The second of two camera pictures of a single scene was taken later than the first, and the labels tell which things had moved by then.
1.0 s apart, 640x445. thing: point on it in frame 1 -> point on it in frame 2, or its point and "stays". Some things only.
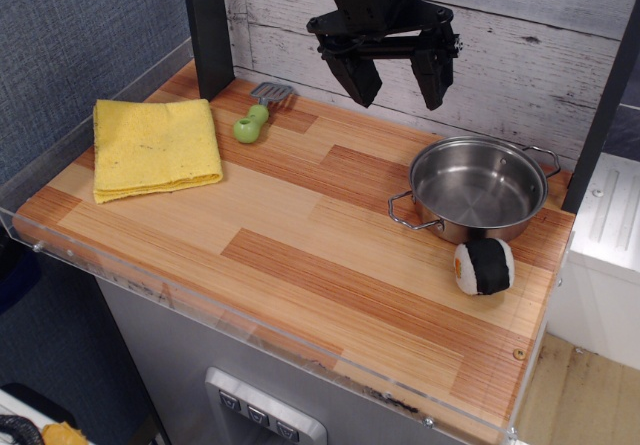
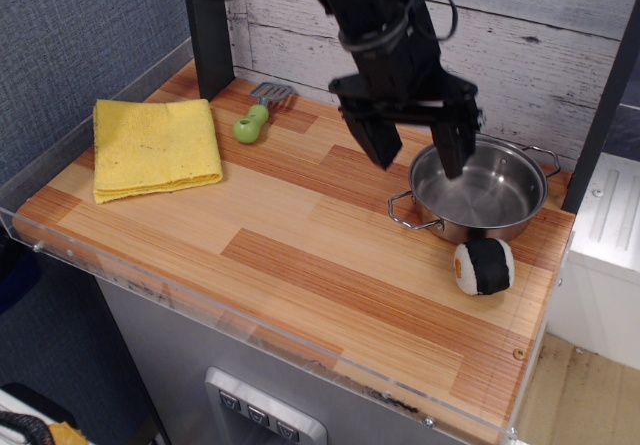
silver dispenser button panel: x=244 y=411 stays
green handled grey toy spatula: x=247 y=129 stays
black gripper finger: x=358 y=74 -> x=379 y=138
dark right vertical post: x=591 y=163 stays
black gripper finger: x=434 y=69 -> x=457 y=145
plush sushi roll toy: x=484 y=266 stays
